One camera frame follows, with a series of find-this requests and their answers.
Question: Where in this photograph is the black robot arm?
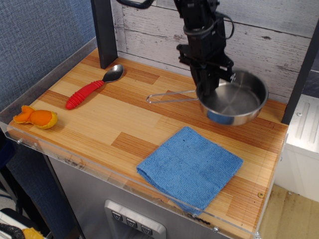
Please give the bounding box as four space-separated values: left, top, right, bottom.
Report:
175 0 236 96

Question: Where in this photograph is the yellow cloth object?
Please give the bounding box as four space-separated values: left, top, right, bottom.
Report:
22 228 44 239

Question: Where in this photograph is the stainless steel pot with handle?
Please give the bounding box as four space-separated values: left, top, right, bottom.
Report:
147 68 269 126

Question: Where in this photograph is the red-handled metal spoon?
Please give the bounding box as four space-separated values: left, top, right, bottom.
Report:
65 64 124 110

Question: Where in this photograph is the stainless steel cabinet front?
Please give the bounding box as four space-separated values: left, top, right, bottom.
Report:
49 157 226 239

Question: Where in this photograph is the dark left vertical post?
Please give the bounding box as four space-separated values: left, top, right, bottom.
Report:
91 0 118 69

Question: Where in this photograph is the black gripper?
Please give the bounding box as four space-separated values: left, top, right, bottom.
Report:
176 12 236 97

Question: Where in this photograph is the orange plush fish toy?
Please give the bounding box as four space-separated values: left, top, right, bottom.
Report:
13 106 58 129

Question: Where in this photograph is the dark vertical post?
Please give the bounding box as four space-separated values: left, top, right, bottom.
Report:
91 0 118 69
282 29 319 124

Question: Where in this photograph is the folded blue cloth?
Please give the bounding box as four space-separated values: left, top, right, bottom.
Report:
137 127 244 216

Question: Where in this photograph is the dark right vertical post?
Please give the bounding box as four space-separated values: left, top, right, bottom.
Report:
282 29 319 124

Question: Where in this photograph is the clear acrylic front guard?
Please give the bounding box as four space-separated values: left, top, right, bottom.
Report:
1 114 288 239

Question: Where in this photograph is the silver button control panel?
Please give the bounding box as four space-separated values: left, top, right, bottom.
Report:
104 199 166 239

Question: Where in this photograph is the black sleeved cable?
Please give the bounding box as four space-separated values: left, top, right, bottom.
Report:
116 0 155 10

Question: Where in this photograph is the white ribbed appliance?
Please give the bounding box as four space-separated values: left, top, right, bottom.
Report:
274 95 319 201

